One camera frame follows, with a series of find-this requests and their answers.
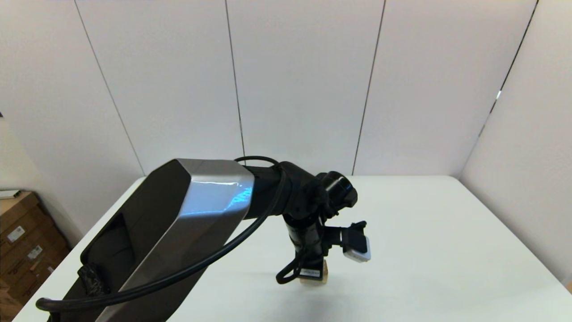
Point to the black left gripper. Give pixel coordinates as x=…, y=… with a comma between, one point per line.
x=308, y=246

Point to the arched wooden building block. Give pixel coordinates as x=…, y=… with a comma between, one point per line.
x=313, y=281

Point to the rectangular wooden building block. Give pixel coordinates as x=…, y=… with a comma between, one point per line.
x=325, y=268

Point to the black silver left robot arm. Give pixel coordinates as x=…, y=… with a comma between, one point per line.
x=192, y=214

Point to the labelled brown cardboard box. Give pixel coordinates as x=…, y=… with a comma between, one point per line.
x=38, y=279
x=27, y=261
x=18, y=214

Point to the white flat object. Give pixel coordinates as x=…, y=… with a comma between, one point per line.
x=9, y=193

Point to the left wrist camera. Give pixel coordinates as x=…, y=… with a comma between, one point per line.
x=356, y=248

